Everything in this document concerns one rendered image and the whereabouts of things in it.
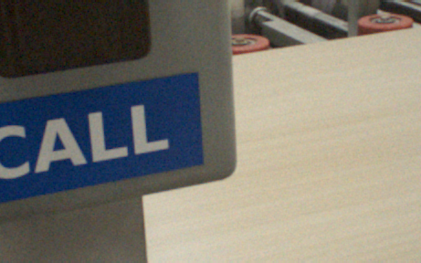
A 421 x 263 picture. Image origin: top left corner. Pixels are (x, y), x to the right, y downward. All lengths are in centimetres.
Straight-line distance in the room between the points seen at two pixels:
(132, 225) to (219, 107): 4
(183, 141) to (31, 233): 4
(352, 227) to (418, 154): 17
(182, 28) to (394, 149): 73
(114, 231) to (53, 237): 1
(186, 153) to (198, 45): 2
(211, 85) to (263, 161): 70
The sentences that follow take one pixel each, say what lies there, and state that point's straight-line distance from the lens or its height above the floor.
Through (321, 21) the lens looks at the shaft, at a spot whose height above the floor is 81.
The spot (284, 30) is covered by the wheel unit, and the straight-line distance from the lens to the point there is 170.
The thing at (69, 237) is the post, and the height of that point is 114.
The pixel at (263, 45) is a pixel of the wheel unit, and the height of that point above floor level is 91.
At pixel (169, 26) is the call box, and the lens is 18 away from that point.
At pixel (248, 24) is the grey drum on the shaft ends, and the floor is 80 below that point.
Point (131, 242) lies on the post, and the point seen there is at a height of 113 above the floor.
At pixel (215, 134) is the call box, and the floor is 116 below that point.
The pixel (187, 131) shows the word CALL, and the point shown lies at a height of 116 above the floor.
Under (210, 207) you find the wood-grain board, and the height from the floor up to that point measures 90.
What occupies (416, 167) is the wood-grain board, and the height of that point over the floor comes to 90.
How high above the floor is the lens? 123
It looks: 20 degrees down
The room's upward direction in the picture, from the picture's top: 3 degrees counter-clockwise
